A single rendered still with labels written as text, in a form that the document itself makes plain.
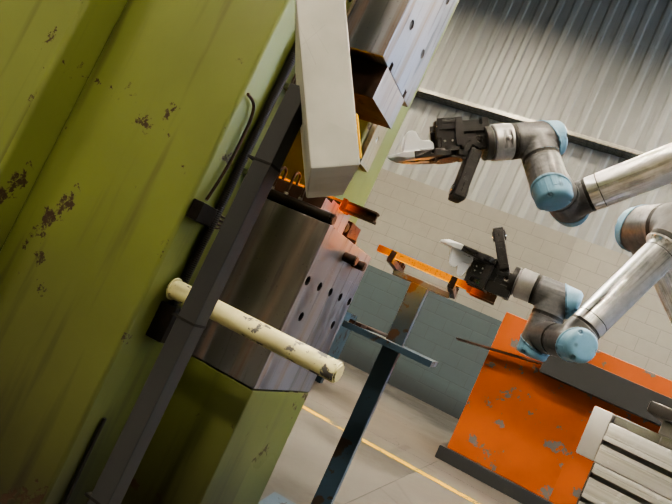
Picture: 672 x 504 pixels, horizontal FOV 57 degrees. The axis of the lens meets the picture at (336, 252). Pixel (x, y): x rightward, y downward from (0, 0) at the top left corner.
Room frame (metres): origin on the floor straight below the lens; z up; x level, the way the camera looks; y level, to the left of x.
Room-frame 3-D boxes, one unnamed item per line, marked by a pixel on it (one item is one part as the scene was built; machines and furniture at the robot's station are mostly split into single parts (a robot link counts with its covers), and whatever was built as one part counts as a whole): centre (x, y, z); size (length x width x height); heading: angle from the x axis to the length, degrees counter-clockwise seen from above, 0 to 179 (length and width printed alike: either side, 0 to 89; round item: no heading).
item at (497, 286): (1.54, -0.38, 0.97); 0.12 x 0.08 x 0.09; 67
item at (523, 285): (1.51, -0.45, 0.98); 0.08 x 0.05 x 0.08; 157
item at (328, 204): (1.77, 0.24, 0.96); 0.42 x 0.20 x 0.09; 67
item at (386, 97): (1.77, 0.24, 1.32); 0.42 x 0.20 x 0.10; 67
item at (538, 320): (1.46, -0.53, 0.88); 0.11 x 0.08 x 0.11; 10
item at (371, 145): (2.03, 0.04, 1.27); 0.09 x 0.02 x 0.17; 157
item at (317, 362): (1.34, 0.09, 0.62); 0.44 x 0.05 x 0.05; 67
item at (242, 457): (1.83, 0.23, 0.23); 0.56 x 0.38 x 0.47; 67
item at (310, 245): (1.83, 0.23, 0.69); 0.56 x 0.38 x 0.45; 67
